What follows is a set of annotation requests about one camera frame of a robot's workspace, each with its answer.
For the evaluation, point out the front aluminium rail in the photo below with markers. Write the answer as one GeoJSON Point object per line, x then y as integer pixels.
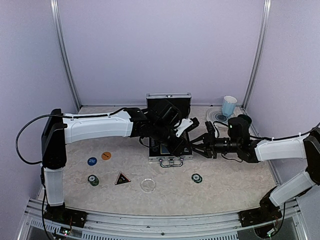
{"type": "Point", "coordinates": [112, 226]}

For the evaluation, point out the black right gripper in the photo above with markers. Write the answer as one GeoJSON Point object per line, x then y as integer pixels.
{"type": "Point", "coordinates": [209, 142]}

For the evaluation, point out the white swirl plate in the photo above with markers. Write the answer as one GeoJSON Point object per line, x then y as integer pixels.
{"type": "Point", "coordinates": [216, 117]}

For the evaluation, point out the aluminium poker case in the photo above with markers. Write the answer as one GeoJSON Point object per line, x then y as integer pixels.
{"type": "Point", "coordinates": [183, 102]}

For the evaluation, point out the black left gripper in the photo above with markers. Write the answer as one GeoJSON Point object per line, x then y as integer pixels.
{"type": "Point", "coordinates": [177, 148]}

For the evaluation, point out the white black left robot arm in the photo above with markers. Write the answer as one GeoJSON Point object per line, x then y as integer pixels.
{"type": "Point", "coordinates": [62, 129]}

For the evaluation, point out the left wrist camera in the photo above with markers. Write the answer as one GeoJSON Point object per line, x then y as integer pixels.
{"type": "Point", "coordinates": [186, 125]}

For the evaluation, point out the light blue ribbed cup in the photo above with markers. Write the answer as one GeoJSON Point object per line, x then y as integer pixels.
{"type": "Point", "coordinates": [228, 105]}

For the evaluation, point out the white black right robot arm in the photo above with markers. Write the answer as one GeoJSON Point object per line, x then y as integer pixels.
{"type": "Point", "coordinates": [303, 146]}

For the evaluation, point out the black triangular dealer button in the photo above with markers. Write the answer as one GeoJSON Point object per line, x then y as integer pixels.
{"type": "Point", "coordinates": [122, 179]}

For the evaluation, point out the right aluminium frame post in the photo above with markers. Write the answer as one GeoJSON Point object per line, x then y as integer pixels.
{"type": "Point", "coordinates": [258, 53]}

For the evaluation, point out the orange round button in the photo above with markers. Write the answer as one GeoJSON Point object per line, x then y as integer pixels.
{"type": "Point", "coordinates": [106, 155]}

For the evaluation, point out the dark green mug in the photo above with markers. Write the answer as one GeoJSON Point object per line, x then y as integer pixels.
{"type": "Point", "coordinates": [246, 118]}

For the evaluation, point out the clear round plastic lid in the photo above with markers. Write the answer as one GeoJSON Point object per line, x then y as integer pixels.
{"type": "Point", "coordinates": [148, 185]}

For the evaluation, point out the green chip stack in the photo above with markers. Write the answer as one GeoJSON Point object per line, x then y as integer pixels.
{"type": "Point", "coordinates": [93, 180]}
{"type": "Point", "coordinates": [196, 178]}

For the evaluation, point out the blue small blind button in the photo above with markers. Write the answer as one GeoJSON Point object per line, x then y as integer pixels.
{"type": "Point", "coordinates": [92, 161]}

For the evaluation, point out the left poker chip row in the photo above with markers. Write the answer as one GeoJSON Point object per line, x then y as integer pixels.
{"type": "Point", "coordinates": [153, 145]}

